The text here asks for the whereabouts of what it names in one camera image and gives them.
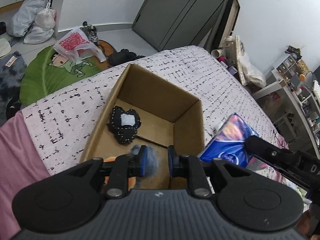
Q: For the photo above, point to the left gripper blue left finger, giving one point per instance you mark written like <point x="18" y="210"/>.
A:
<point x="142" y="157"/>

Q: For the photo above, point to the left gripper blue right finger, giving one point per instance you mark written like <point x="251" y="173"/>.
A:
<point x="173" y="161"/>

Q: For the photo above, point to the small blue plush toy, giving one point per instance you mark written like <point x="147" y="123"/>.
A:
<point x="152" y="164"/>

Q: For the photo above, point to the black lace fabric pouch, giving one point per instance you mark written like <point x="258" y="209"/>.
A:
<point x="124" y="124"/>

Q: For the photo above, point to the blue tissue pack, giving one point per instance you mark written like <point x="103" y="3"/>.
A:
<point x="229" y="142"/>

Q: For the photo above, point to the open cardboard box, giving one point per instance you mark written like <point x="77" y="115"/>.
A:
<point x="169" y="116"/>

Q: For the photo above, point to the white desk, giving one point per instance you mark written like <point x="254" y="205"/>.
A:
<point x="280" y="84"/>

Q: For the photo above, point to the white black patterned bedspread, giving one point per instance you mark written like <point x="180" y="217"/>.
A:
<point x="60" y="124"/>

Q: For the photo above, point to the clear bag with fabric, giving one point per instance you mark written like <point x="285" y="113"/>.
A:
<point x="248" y="73"/>

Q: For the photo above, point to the paper cup on floor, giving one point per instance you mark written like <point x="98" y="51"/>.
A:
<point x="217" y="53"/>

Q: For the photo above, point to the pink bed sheet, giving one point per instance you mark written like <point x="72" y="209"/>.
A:
<point x="20" y="167"/>

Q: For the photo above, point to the green cartoon floor mat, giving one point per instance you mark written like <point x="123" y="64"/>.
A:
<point x="50" y="71"/>

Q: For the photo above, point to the red white shopping bag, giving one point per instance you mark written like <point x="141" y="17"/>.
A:
<point x="76" y="47"/>

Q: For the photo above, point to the black shoes on floor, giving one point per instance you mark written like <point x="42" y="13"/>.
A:
<point x="91" y="32"/>

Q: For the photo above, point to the dark grey door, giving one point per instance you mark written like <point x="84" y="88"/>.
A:
<point x="168" y="24"/>

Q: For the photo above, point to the white plastic bag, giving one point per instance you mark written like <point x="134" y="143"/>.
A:
<point x="42" y="28"/>

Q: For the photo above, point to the grey plastic bag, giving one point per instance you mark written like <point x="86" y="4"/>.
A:
<point x="24" y="18"/>

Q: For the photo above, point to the leaning picture frame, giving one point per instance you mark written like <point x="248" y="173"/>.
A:
<point x="223" y="25"/>

